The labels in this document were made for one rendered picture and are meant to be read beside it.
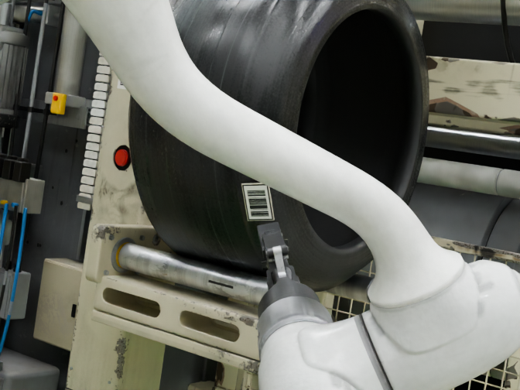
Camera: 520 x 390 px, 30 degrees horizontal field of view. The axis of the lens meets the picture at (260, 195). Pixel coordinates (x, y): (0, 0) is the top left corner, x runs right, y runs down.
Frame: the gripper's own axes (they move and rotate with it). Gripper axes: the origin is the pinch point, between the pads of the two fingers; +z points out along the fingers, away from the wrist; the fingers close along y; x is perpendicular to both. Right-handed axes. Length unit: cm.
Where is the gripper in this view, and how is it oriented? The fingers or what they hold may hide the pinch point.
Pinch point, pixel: (271, 240)
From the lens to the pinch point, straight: 129.6
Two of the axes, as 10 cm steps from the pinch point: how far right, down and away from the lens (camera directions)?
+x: 9.8, -1.9, 0.3
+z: -1.1, -4.4, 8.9
